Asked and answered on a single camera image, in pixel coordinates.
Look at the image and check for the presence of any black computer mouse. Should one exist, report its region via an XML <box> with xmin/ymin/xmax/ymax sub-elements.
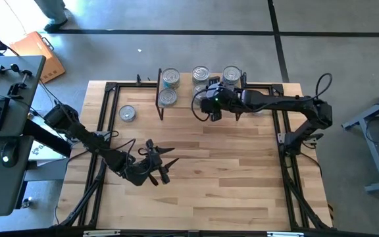
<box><xmin>0</xmin><ymin>140</ymin><xmax>19</xmax><ymax>169</ymax></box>

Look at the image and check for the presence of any white box with logo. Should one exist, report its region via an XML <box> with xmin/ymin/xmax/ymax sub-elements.
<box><xmin>28</xmin><ymin>140</ymin><xmax>68</xmax><ymax>163</ymax></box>

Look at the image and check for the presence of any grey label silver can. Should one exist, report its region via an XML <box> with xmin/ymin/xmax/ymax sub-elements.
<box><xmin>161</xmin><ymin>67</ymin><xmax>181</xmax><ymax>89</ymax></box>
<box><xmin>118</xmin><ymin>104</ymin><xmax>137</xmax><ymax>123</ymax></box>
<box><xmin>158</xmin><ymin>88</ymin><xmax>178</xmax><ymax>107</ymax></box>

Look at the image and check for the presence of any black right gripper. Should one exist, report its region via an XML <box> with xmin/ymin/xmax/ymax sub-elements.
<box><xmin>201</xmin><ymin>76</ymin><xmax>243</xmax><ymax>122</ymax></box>

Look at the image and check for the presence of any black desk support beam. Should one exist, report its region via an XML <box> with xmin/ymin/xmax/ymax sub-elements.
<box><xmin>23</xmin><ymin>118</ymin><xmax>72</xmax><ymax>158</ymax></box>

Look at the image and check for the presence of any grey metal stand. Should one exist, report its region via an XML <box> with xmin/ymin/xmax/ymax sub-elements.
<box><xmin>341</xmin><ymin>82</ymin><xmax>379</xmax><ymax>194</ymax></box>

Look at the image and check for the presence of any black floor cable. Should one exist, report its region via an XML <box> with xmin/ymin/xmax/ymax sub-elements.
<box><xmin>38</xmin><ymin>80</ymin><xmax>65</xmax><ymax>109</ymax></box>

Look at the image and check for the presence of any silver aluminium bracket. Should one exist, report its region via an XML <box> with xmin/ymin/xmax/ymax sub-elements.
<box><xmin>83</xmin><ymin>230</ymin><xmax>121</xmax><ymax>237</ymax></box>
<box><xmin>267</xmin><ymin>231</ymin><xmax>305</xmax><ymax>237</ymax></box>

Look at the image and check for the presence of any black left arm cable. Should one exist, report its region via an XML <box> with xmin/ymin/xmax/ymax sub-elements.
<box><xmin>109</xmin><ymin>130</ymin><xmax>154</xmax><ymax>178</ymax></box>

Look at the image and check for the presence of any small metal caster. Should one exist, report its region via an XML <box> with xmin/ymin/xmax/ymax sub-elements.
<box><xmin>20</xmin><ymin>196</ymin><xmax>33</xmax><ymax>210</ymax></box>

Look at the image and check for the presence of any teal yellowfin tuna can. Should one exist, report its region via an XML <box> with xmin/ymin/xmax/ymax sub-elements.
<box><xmin>191</xmin><ymin>65</ymin><xmax>211</xmax><ymax>86</ymax></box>
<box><xmin>192</xmin><ymin>84</ymin><xmax>209</xmax><ymax>101</ymax></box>

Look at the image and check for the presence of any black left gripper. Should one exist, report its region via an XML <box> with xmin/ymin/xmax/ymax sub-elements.
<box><xmin>123</xmin><ymin>138</ymin><xmax>180</xmax><ymax>187</ymax></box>

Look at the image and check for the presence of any wooden shelf with black legs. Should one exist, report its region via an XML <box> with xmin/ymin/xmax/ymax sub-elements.
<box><xmin>155</xmin><ymin>68</ymin><xmax>247</xmax><ymax>122</ymax></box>

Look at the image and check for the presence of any orange carrying case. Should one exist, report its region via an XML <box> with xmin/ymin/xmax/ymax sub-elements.
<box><xmin>9</xmin><ymin>31</ymin><xmax>66</xmax><ymax>84</ymax></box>

